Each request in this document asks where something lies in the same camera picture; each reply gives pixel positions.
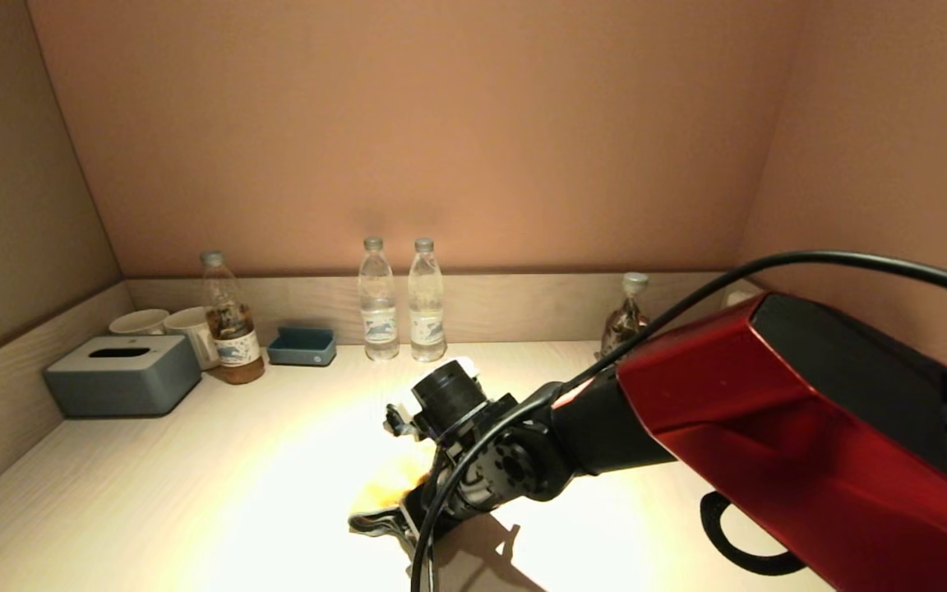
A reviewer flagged white mug with handle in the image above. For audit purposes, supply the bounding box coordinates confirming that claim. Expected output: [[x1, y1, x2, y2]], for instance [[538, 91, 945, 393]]
[[164, 308, 221, 372]]

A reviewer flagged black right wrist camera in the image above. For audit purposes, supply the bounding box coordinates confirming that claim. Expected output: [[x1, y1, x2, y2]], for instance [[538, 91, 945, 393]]
[[410, 358, 489, 441]]

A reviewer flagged small blue tray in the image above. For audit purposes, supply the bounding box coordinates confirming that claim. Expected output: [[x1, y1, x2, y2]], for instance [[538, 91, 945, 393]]
[[266, 327, 337, 368]]

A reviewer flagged half-full amber tea bottle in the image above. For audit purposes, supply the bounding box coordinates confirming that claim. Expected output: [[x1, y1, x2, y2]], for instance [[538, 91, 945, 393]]
[[201, 252, 266, 386]]

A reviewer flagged orange cloth with grey edge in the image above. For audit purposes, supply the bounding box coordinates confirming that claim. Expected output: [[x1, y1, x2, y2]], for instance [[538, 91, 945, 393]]
[[349, 456, 433, 537]]

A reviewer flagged blue-grey tissue box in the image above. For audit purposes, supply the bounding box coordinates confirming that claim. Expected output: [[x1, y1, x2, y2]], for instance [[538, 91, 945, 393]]
[[44, 335, 202, 419]]

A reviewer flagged white mug without visible handle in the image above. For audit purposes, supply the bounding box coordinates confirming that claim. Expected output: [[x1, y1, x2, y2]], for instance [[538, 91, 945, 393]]
[[109, 309, 170, 337]]

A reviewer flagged clear water bottle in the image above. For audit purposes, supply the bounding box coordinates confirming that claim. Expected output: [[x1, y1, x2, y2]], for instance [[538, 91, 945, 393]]
[[407, 238, 447, 363], [358, 237, 400, 362]]

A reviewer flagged dark tea bottle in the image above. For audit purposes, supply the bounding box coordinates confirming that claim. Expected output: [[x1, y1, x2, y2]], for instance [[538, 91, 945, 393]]
[[601, 273, 651, 358]]

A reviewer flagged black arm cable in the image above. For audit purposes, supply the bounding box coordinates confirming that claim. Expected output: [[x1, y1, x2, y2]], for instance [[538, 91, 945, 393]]
[[410, 251, 947, 592]]

